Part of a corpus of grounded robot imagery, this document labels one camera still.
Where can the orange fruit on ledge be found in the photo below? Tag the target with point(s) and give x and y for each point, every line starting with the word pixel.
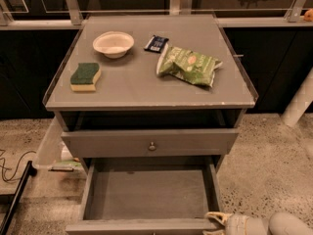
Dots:
pixel 308 16

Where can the green chip bag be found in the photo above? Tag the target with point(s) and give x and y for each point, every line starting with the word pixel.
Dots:
pixel 187 65

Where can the black metal frame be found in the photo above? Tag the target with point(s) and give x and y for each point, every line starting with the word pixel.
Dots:
pixel 11 201

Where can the metal railing bracket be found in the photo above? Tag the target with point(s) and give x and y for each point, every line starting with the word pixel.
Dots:
pixel 74 12
pixel 180 7
pixel 293 13

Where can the metal railing bracket right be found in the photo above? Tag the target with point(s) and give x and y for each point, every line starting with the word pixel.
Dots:
pixel 293 13

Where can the grey drawer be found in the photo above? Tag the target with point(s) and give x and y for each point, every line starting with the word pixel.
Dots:
pixel 149 143
pixel 149 196

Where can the white pipe leg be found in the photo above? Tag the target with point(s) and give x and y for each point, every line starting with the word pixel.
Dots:
pixel 300 102

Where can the metal railing bracket left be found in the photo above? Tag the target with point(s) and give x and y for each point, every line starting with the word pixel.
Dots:
pixel 74 12

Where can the white paper bowl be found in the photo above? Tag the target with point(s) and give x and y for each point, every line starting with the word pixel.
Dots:
pixel 113 44

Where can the grey drawer cabinet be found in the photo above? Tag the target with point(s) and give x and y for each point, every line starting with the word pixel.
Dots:
pixel 130 96

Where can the metal railing bracket centre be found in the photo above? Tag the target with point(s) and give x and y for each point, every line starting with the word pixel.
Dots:
pixel 180 7

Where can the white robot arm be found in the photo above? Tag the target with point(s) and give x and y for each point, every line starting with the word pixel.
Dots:
pixel 279 223

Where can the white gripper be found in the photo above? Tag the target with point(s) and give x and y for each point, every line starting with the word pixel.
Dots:
pixel 241 225

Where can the grey top drawer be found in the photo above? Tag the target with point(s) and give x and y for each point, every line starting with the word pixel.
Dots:
pixel 149 143

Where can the dark blue snack packet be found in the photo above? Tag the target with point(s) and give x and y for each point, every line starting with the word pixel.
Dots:
pixel 156 44

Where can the green yellow sponge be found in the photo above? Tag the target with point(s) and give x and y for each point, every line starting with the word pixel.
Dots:
pixel 85 77

